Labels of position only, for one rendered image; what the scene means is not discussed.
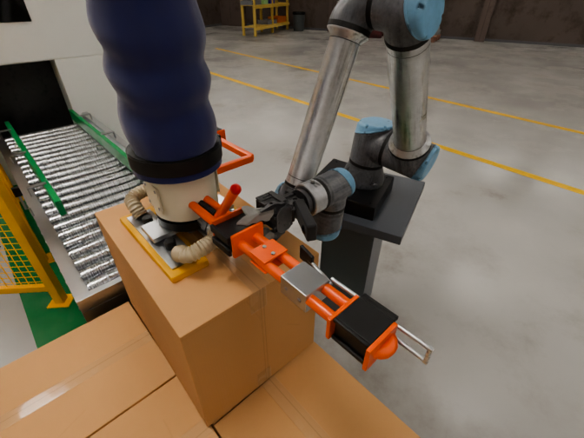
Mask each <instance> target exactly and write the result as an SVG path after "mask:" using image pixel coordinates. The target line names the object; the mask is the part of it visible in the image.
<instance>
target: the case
mask: <svg viewBox="0 0 584 438"><path fill-rule="evenodd" d="M129 214H131V213H130V212H129V210H128V209H127V207H126V206H125V202H124V203H121V204H118V205H116V206H113V207H110V208H107V209H104V210H101V211H98V212H96V213H95V216H96V219H97V221H98V224H99V226H100V229H101V231H102V232H103V236H104V239H105V241H106V243H107V245H108V247H109V251H110V253H111V255H112V257H113V260H114V262H115V265H116V267H117V270H118V272H119V275H120V276H121V278H122V281H123V285H124V287H125V289H126V291H127V293H128V296H129V298H130V300H131V302H132V303H133V305H134V307H135V308H136V310H137V312H138V314H139V315H140V316H141V318H142V319H143V322H144V323H145V325H146V327H147V328H148V330H149V332H150V333H151V334H152V336H153V338H154V339H155V341H156V343H157V345H158V347H159V348H160V350H161V351H162V352H163V354H164V356H165V358H166V359H167V361H168V363H169V365H170V366H171V367H172V369H173V371H174V372H175V374H176V376H177V378H178V379H179V381H180V383H181V384H182V386H183V387H184V389H185V391H186V392H187V394H188V395H189V398H190V399H191V401H192V402H193V403H194V405H195V407H196V409H197V411H198V412H199V414H200V415H201V417H202V418H203V420H204V422H205V423H206V425H207V426H208V427H209V426H210V425H211V424H212V423H214V422H215V421H216V420H218V419H219V418H220V417H221V416H223V415H224V414H225V413H227V412H228V411H229V410H230V409H232V408H233V407H234V406H235V405H236V404H237V403H238V402H240V401H241V400H242V399H243V398H245V397H246V396H247V395H249V394H250V393H251V392H252V391H254V390H255V389H256V388H258V387H259V386H260V385H261V384H263V383H264V382H265V381H267V380H268V379H269V378H270V377H271V376H272V375H273V374H275V373H276V372H277V371H278V370H280V369H281V368H282V367H283V366H285V365H286V364H287V363H288V362H290V361H291V360H292V359H294V358H295V357H296V356H297V355H299V354H300V353H301V352H302V351H303V350H304V349H306V348H307V347H308V346H309V345H311V344H312V343H313V342H314V329H315V311H314V310H313V309H310V310H309V311H308V312H306V313H305V312H304V311H303V310H301V309H300V308H299V307H298V306H297V305H295V304H294V303H293V302H292V301H290V299H289V298H288V297H287V296H285V295H284V294H283V293H282V292H281V284H280V283H279V282H278V281H277V280H276V279H275V278H274V277H273V276H272V275H270V274H269V273H267V274H264V273H263V272H262V271H261V270H260V269H259V268H257V267H256V266H255V265H254V264H253V263H251V262H250V261H251V260H252V259H250V258H249V257H248V256H247V255H245V254H243V255H240V256H238V257H237V258H234V257H233V253H232V256H231V257H229V256H227V255H226V254H225V253H224V252H223V251H222V250H221V249H218V248H216V249H214V250H213V251H212V252H210V253H209V254H207V255H205V257H206V258H207V259H208V261H209V265H208V266H206V267H204V268H202V269H199V270H198V271H196V272H195V273H193V274H191V275H188V276H187V277H185V278H183V279H182V280H180V281H178V282H175V283H173V282H171V280H170V279H169V278H168V277H167V276H166V275H165V274H164V273H163V272H162V270H161V269H160V268H159V267H158V266H157V265H156V263H155V262H154V261H153V260H152V259H151V257H150V256H149V255H148V254H147V252H146V251H145V250H144V249H143V248H142V246H141V245H140V244H139V243H138V242H137V241H136V239H135V238H134V237H133V236H132V235H131V233H130V232H129V231H128V230H127V229H126V228H125V227H124V226H123V225H122V223H121V222H120V217H123V216H126V215H129ZM276 241H277V242H278V243H280V244H281V245H282V246H283V247H284V248H286V249H287V250H288V251H287V252H286V253H288V254H289V255H291V256H292V257H294V258H295V259H296V260H297V261H298V262H303V260H302V259H301V258H300V245H304V247H305V248H306V249H307V250H308V251H309V252H310V253H311V254H312V255H313V256H314V258H315V259H314V263H315V264H316V265H317V266H318V262H319V253H318V252H317V251H315V250H314V249H312V248H311V247H309V245H307V244H306V243H305V242H303V241H301V240H300V239H299V238H297V237H296V236H294V235H292V234H291V233H290V232H288V231H287V230H286V231H285V233H284V234H283V235H281V237H280V238H279V239H278V240H276Z"/></svg>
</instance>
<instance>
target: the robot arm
mask: <svg viewBox="0 0 584 438"><path fill-rule="evenodd" d="M444 5H445V0H339V2H338V3H337V4H336V6H335V7H334V9H333V10H332V13H331V15H330V18H329V20H328V25H327V28H328V32H329V34H330V37H329V40H328V45H327V49H326V51H325V54H324V57H323V60H322V65H321V68H320V71H319V74H318V77H317V80H316V83H315V87H314V91H313V94H312V97H311V99H310V103H309V107H308V110H307V114H306V116H305V119H304V122H303V126H302V130H301V134H300V136H299V139H298V142H297V145H296V148H295V153H294V156H293V159H292V162H291V164H290V168H289V172H288V175H287V177H286V179H285V182H281V183H280V184H279V185H278V186H277V188H276V190H275V192H274V191H272V190H271V191H269V192H267V193H265V194H262V195H260V196H258V197H256V198H255V199H256V200H255V201H256V208H253V207H250V206H242V211H243V212H244V214H245V215H246V216H244V217H243V218H242V219H241V220H239V221H238V222H237V223H236V225H237V226H249V225H250V224H252V223H258V222H260V221H263V224H265V225H268V226H269V227H270V228H272V230H269V228H267V227H265V228H263V232H264V236H265V237H266V238H268V239H269V240H271V239H274V240H275V241H276V240H278V239H279V238H280V237H281V235H283V234H284V233H285V231H286V230H287V229H289V228H290V226H291V225H292V224H293V222H294V221H295V219H297V221H298V223H299V225H300V227H301V229H302V233H303V234H304V236H305V238H306V241H307V242H310V241H314V240H319V241H323V242H327V241H332V240H334V239H336V237H337V236H339V234H340V230H341V228H342V218H343V214H344V210H345V205H346V200H347V197H350V196H352V195H353V194H354V192H355V188H357V189H365V190H372V189H379V188H380V187H381V186H382V185H383V182H384V172H383V167H385V168H387V169H391V170H393V171H394V172H397V173H399V174H402V175H404V176H407V177H409V178H410V179H414V180H416V181H421V180H423V179H424V178H425V177H426V175H427V174H428V172H429V171H430V170H431V169H432V167H433V165H434V163H435V161H436V159H437V157H438V155H439V152H440V146H438V145H436V144H433V143H431V135H430V134H429V133H428V131H427V130H426V128H427V112H428V79H429V61H430V44H431V37H432V36H433V35H434V34H435V33H436V31H437V30H438V28H439V26H440V24H441V20H442V18H441V15H442V14H443V12H444ZM373 30H376V31H380V32H383V34H384V43H385V45H386V51H387V62H388V82H389V94H390V104H391V115H392V121H391V120H389V119H387V118H383V117H377V116H371V117H365V118H363V119H361V120H359V122H358V123H357V125H356V129H355V135H354V140H353V143H352V148H351V152H350V157H349V160H348V163H347V164H346V166H345V167H344V168H335V169H330V170H328V171H327V172H325V173H323V174H321V175H319V176H316V174H317V171H318V169H319V166H320V163H321V160H322V156H323V153H324V151H325V149H326V146H327V143H328V140H329V136H330V133H331V130H332V128H333V125H334V122H335V118H336V115H337V113H338V110H339V108H340V105H341V102H342V98H343V95H344V92H345V89H346V87H347V84H348V80H349V77H350V75H351V72H352V69H353V67H354V64H355V59H356V57H357V54H358V51H359V49H360V46H361V45H362V44H363V43H366V42H367V41H368V39H369V37H370V34H371V32H372V31H373Z"/></svg>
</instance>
